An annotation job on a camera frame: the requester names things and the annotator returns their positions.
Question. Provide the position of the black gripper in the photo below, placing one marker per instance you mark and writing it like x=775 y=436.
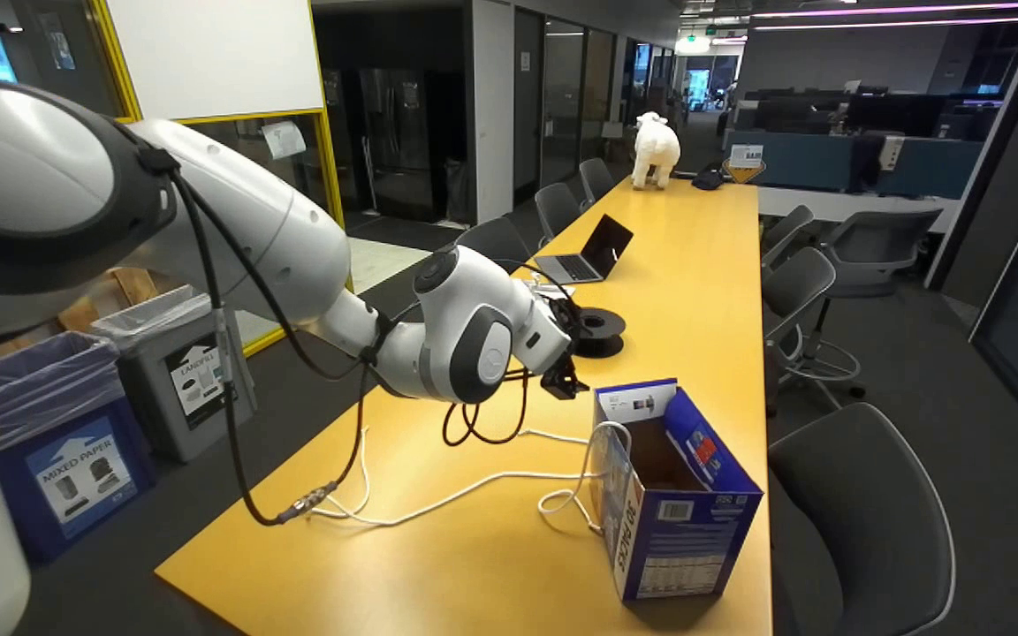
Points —
x=557 y=359

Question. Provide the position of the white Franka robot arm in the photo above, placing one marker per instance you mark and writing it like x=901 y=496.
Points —
x=248 y=250

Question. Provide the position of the blue snack pack box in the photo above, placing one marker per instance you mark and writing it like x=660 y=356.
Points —
x=672 y=541

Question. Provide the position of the small white yellow box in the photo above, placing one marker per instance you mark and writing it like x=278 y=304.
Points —
x=744 y=165

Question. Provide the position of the brown cardboard box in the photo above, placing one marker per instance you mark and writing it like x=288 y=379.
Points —
x=114 y=294

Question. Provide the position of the open laptop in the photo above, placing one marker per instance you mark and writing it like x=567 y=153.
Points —
x=603 y=244

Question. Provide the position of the white plush animal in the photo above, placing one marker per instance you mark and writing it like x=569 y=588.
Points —
x=656 y=145

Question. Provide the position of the white table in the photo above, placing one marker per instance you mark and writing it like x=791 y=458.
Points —
x=813 y=204

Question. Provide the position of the large black office chair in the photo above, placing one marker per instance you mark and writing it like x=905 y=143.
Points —
x=850 y=505

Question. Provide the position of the blue office partition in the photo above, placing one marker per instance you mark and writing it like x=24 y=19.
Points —
x=813 y=159

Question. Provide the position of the grey waste bin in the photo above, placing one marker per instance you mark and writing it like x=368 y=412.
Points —
x=195 y=375

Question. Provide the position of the paper notice on glass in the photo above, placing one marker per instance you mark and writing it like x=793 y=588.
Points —
x=284 y=138

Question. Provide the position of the blue recycling bin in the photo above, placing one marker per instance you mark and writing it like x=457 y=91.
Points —
x=60 y=482

